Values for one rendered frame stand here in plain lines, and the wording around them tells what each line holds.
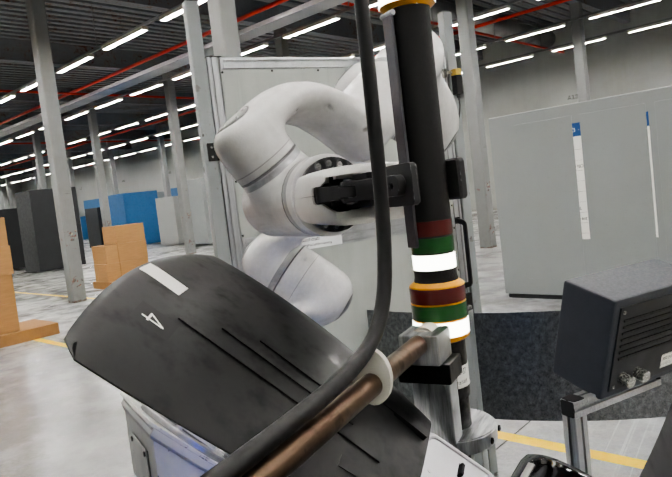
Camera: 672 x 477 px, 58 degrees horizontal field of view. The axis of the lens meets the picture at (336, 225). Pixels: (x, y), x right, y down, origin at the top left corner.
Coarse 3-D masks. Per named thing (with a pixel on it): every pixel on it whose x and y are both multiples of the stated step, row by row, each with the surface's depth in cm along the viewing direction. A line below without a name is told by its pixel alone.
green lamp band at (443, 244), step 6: (420, 240) 46; (426, 240) 46; (432, 240) 46; (438, 240) 46; (444, 240) 46; (450, 240) 46; (420, 246) 46; (426, 246) 46; (432, 246) 46; (438, 246) 46; (444, 246) 46; (450, 246) 46; (414, 252) 47; (420, 252) 46; (426, 252) 46; (432, 252) 46; (438, 252) 46
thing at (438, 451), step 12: (432, 444) 42; (444, 444) 43; (432, 456) 42; (444, 456) 42; (456, 456) 43; (432, 468) 41; (444, 468) 41; (456, 468) 42; (468, 468) 42; (480, 468) 43
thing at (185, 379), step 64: (192, 256) 47; (128, 320) 35; (192, 320) 38; (256, 320) 42; (128, 384) 31; (192, 384) 34; (256, 384) 37; (320, 384) 40; (320, 448) 36; (384, 448) 39
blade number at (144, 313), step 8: (144, 304) 37; (136, 312) 36; (144, 312) 36; (152, 312) 36; (144, 320) 35; (152, 320) 36; (160, 320) 36; (168, 320) 37; (152, 328) 35; (160, 328) 36; (168, 328) 36; (176, 328) 37; (160, 336) 35; (168, 336) 36
